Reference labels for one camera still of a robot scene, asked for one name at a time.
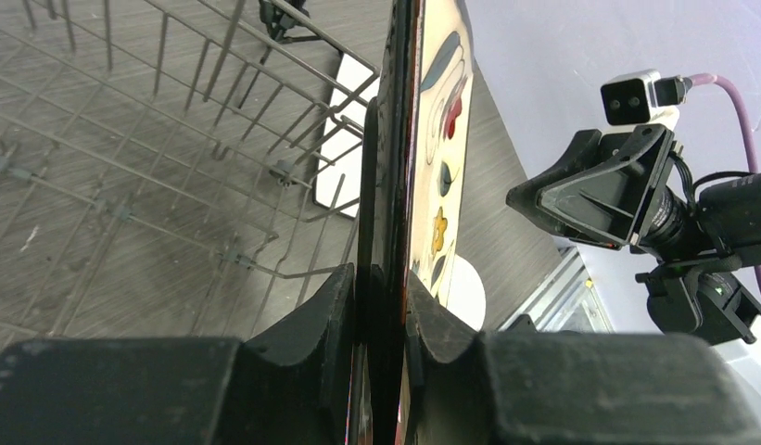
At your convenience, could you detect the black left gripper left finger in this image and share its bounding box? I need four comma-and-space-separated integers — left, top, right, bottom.
0, 264, 354, 444

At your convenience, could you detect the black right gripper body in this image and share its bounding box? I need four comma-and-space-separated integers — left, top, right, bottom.
631, 172, 761, 346

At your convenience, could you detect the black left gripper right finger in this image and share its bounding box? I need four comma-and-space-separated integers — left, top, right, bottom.
405, 276, 761, 444

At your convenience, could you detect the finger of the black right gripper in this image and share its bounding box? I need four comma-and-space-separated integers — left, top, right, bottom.
506, 124, 675, 250

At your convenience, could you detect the square floral plate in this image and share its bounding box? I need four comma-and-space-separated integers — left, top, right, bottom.
348, 1, 475, 444

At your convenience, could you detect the white bowl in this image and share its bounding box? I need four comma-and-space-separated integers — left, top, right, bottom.
446, 255, 487, 331

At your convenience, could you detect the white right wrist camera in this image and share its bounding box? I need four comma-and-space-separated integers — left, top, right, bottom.
600, 70, 693, 126

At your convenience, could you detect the grey wire dish rack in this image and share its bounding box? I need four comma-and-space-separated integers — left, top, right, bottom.
0, 1, 390, 349

